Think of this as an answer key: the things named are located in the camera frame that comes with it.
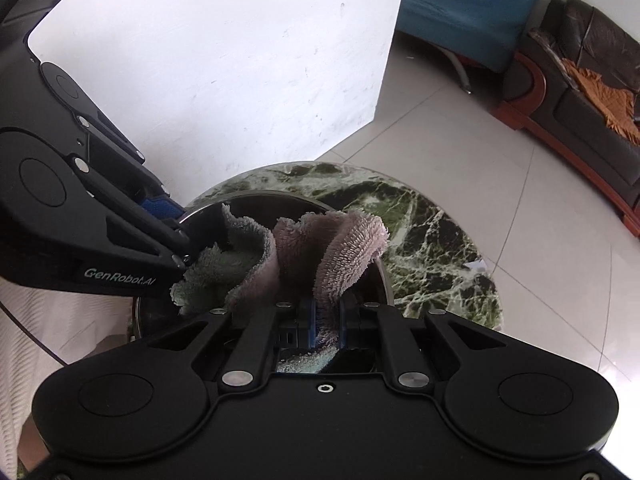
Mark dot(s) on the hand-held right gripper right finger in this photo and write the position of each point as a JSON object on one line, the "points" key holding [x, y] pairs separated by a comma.
{"points": [[341, 325]]}

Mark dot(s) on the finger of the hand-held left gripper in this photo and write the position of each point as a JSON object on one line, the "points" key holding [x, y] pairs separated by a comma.
{"points": [[157, 207], [140, 210]]}

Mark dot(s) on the green marble top stool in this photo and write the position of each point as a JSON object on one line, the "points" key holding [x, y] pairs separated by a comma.
{"points": [[430, 250]]}

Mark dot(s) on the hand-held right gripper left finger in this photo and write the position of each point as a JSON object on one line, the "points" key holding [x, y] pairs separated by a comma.
{"points": [[312, 325]]}

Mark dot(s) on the orange fringed throw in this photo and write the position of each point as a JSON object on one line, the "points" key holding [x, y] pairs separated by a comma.
{"points": [[610, 100]]}

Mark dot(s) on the stainless steel bowl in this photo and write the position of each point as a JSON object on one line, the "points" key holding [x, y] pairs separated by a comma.
{"points": [[372, 285]]}

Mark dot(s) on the dark leather wooden-trim sofa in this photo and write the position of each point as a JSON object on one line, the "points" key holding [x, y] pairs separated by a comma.
{"points": [[605, 160]]}

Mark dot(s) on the pink and green cleaning cloth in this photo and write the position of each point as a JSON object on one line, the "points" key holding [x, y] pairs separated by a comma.
{"points": [[300, 250]]}

